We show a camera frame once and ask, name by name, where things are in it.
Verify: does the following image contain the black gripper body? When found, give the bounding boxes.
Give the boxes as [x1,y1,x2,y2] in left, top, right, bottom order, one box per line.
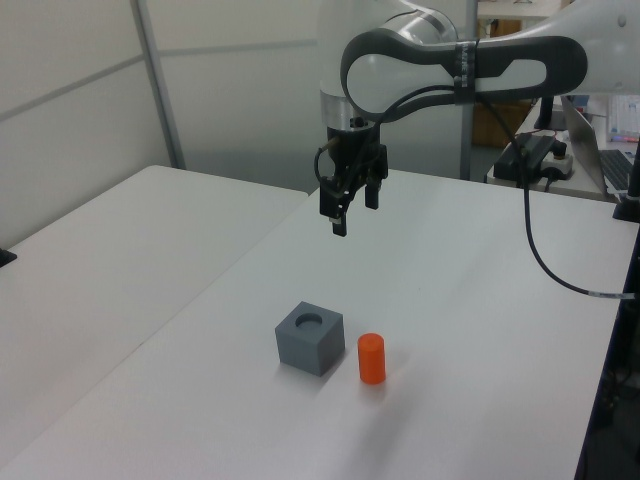
[326,124,381,182]

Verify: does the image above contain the orange cylinder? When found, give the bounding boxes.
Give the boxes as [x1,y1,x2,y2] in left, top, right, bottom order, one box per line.
[357,331,388,386]

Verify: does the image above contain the grey block with round hole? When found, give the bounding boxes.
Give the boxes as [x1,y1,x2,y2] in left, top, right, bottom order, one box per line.
[274,301,347,377]

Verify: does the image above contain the brown cardboard box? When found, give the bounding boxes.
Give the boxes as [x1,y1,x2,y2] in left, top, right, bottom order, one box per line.
[472,99,534,147]

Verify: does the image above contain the black power box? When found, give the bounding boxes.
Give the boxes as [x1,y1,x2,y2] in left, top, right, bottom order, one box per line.
[493,132,556,180]

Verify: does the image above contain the grey emergency stop box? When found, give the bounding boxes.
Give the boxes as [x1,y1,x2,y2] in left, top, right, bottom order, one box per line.
[539,142,576,182]

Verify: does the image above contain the black monitor stand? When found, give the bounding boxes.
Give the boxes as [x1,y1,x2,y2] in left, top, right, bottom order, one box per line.
[535,95,557,130]

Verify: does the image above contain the white side desk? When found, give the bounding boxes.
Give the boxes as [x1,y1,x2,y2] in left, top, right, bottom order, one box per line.
[482,94,624,204]

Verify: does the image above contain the silver laptop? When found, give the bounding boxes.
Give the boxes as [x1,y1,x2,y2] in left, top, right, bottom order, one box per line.
[558,94,639,197]

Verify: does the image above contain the white printed box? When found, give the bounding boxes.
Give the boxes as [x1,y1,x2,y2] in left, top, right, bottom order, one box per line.
[607,93,640,146]

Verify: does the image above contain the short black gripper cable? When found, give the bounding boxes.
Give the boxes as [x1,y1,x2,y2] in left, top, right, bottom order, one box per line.
[312,138,337,189]

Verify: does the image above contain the black cable strap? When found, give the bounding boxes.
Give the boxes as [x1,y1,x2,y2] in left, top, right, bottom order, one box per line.
[452,38,482,107]

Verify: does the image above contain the long black arm cable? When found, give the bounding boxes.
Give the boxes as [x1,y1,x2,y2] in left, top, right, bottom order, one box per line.
[372,82,640,301]

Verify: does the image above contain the grey partition post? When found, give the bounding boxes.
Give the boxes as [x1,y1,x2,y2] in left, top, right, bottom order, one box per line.
[132,0,187,171]

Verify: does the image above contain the black table frame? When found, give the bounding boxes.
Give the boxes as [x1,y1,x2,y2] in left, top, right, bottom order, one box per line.
[573,219,640,480]

